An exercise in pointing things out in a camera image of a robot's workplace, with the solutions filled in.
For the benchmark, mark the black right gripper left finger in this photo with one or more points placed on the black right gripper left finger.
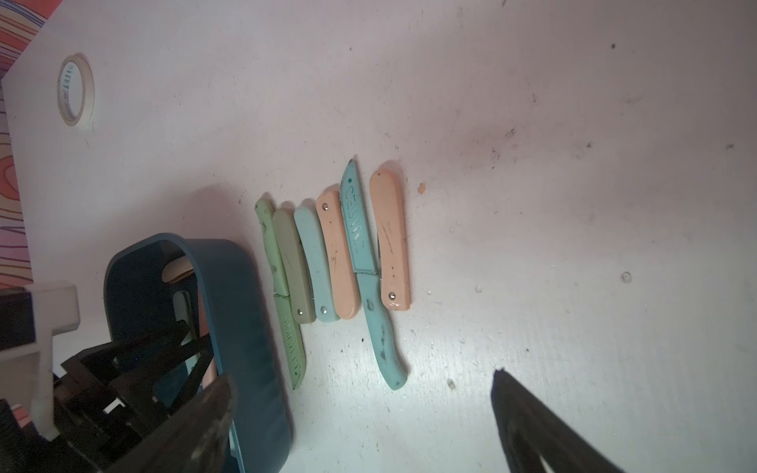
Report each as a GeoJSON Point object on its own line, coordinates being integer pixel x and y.
{"type": "Point", "coordinates": [196, 439]}

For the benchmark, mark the masking tape roll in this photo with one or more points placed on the masking tape roll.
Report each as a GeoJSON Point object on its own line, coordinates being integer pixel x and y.
{"type": "Point", "coordinates": [75, 91]}

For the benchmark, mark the pink folding knife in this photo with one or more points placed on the pink folding knife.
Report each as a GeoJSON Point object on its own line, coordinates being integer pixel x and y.
{"type": "Point", "coordinates": [388, 204]}
{"type": "Point", "coordinates": [343, 280]}

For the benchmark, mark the light green ceramic fruit knife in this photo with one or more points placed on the light green ceramic fruit knife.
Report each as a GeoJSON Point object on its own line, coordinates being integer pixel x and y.
{"type": "Point", "coordinates": [290, 330]}

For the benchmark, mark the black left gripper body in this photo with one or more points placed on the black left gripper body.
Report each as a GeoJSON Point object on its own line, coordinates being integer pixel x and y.
{"type": "Point", "coordinates": [106, 403]}

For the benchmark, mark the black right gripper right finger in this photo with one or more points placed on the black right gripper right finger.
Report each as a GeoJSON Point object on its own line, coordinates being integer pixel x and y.
{"type": "Point", "coordinates": [533, 437]}

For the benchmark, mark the teal plastic storage box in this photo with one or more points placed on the teal plastic storage box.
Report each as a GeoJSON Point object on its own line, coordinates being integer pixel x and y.
{"type": "Point", "coordinates": [219, 275]}

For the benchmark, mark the olive green folding knife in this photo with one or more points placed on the olive green folding knife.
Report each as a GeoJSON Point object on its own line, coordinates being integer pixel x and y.
{"type": "Point", "coordinates": [295, 264]}

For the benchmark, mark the light blue folding knife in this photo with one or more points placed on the light blue folding knife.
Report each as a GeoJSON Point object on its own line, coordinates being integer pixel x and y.
{"type": "Point", "coordinates": [311, 235]}

